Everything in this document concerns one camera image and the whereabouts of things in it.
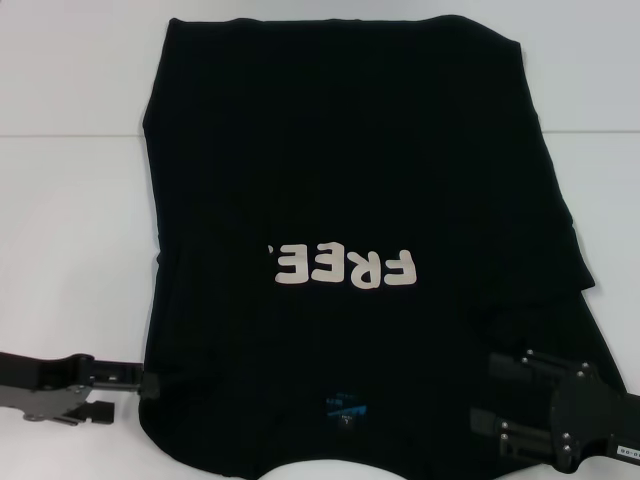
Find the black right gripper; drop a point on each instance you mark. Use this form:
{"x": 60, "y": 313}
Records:
{"x": 595, "y": 410}

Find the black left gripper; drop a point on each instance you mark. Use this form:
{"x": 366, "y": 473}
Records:
{"x": 35, "y": 380}

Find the black shirt with FREE print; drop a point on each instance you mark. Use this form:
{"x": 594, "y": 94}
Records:
{"x": 350, "y": 150}

